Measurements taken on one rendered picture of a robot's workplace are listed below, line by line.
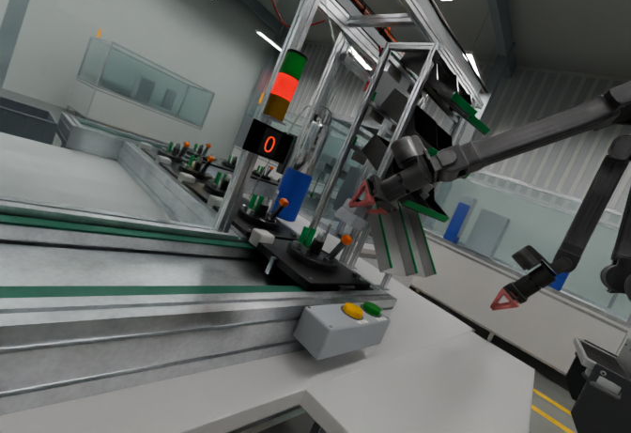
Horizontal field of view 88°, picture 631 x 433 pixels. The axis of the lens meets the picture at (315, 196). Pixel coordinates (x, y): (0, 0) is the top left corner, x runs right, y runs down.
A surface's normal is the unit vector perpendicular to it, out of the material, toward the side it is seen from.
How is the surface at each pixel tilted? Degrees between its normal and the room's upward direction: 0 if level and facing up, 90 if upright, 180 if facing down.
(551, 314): 90
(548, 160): 90
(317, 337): 90
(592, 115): 81
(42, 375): 90
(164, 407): 0
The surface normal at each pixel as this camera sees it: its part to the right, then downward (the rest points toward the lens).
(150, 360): 0.66, 0.34
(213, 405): 0.39, -0.92
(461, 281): -0.57, -0.16
